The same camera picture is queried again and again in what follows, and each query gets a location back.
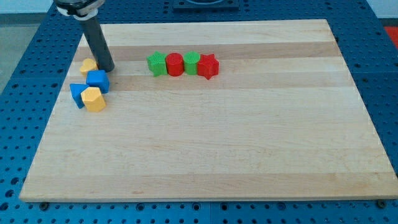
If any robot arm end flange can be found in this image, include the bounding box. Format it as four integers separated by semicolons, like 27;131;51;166
53;0;105;21

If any red star block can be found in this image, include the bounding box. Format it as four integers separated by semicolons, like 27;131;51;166
197;54;220;80

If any green cylinder block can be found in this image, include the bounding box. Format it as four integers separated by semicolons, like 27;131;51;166
183;51;200;75

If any red cylinder block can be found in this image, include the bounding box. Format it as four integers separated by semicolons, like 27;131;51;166
165;53;184;77

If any green star block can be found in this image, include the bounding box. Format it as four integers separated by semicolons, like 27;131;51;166
147;51;168;77

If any wooden board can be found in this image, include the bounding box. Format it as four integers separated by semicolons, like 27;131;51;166
19;19;397;202

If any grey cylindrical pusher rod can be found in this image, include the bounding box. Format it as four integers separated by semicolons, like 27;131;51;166
80;16;114;72

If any yellow hexagon block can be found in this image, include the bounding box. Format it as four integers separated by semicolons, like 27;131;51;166
80;87;106;112

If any blue cube block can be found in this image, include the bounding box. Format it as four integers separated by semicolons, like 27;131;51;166
86;70;110;93

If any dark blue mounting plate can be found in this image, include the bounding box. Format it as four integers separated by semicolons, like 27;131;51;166
172;0;239;11

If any yellow heart block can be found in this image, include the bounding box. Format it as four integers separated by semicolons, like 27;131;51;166
80;58;98;77

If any blue triangle block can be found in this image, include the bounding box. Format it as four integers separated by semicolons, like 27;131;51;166
70;83;89;109

